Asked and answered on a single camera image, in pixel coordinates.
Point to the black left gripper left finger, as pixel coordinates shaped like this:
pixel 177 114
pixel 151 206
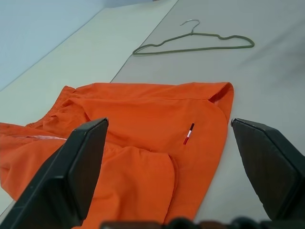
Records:
pixel 52 181

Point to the green hanger with metal hook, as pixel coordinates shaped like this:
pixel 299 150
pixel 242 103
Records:
pixel 190 49

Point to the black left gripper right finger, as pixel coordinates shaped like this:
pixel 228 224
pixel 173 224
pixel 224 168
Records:
pixel 274 167

